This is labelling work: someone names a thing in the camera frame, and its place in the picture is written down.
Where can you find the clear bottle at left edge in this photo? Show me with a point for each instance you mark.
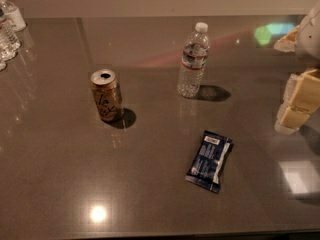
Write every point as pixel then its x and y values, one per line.
pixel 9 42

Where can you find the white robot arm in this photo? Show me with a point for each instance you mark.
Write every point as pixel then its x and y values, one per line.
pixel 307 47

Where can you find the dark blue rxbar wrapper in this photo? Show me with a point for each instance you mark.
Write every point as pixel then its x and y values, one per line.
pixel 209 161

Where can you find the white-label bottle at corner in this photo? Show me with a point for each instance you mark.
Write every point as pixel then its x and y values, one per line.
pixel 12 12

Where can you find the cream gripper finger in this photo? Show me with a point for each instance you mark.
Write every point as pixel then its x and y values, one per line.
pixel 301 99
pixel 288 41

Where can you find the orange lacroix soda can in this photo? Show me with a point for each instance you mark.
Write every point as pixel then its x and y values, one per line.
pixel 107 95

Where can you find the clear plastic water bottle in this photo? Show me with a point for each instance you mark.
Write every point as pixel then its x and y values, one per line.
pixel 193 62

